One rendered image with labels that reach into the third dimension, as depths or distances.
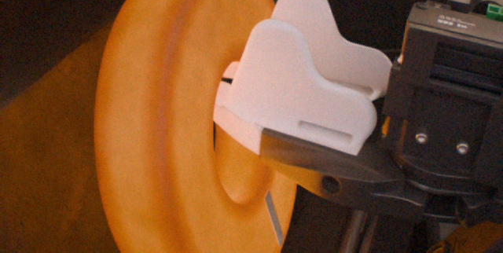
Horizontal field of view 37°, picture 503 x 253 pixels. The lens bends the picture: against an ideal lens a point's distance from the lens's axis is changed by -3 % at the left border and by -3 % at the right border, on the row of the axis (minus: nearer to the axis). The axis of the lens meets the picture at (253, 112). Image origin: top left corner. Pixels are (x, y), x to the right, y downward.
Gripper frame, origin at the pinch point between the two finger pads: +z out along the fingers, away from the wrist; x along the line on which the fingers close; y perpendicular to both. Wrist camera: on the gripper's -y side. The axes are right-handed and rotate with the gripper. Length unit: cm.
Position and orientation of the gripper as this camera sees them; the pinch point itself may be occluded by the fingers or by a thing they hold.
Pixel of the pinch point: (208, 94)
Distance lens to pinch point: 35.3
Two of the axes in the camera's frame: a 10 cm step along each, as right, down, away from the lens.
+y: 0.7, -8.4, -5.4
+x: -3.4, 4.9, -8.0
